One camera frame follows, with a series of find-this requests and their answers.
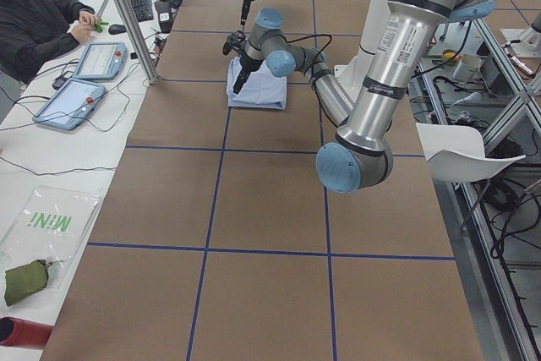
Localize olive green pouch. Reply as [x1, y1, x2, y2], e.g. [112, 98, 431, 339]
[4, 260, 52, 307]

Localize clear plastic bag green print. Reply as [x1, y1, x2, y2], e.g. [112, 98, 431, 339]
[1, 185, 102, 289]

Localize lower blue teach pendant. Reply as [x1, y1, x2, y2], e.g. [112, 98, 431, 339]
[32, 79, 106, 130]

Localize white central pedestal column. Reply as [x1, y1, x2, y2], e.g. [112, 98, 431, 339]
[334, 0, 390, 101]

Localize green toy object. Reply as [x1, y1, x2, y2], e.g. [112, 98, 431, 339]
[94, 20, 109, 33]

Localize person in black sweater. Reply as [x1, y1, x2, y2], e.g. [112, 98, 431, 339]
[1, 0, 101, 84]

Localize upper blue teach pendant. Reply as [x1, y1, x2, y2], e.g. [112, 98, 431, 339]
[73, 42, 127, 81]

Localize blue teach pendant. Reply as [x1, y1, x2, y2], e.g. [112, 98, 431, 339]
[73, 42, 127, 81]
[32, 79, 106, 130]

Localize light blue striped shirt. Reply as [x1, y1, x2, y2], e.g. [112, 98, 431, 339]
[226, 57, 287, 110]

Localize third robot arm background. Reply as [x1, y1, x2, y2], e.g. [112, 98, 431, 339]
[500, 14, 540, 58]

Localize white chair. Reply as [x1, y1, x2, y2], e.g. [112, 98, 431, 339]
[416, 123, 526, 183]

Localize black computer mouse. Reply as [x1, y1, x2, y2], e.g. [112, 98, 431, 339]
[107, 24, 127, 36]

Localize aluminium frame post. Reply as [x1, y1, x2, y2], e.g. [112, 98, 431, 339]
[113, 0, 158, 85]

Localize black keyboard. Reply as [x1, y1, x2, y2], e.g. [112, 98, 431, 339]
[129, 0, 154, 22]

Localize red cylinder bottle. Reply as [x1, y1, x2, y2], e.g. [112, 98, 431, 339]
[1, 316, 53, 350]

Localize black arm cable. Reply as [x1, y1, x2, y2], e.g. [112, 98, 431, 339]
[285, 33, 335, 91]

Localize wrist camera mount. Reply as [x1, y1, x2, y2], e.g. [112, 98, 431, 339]
[222, 30, 247, 56]

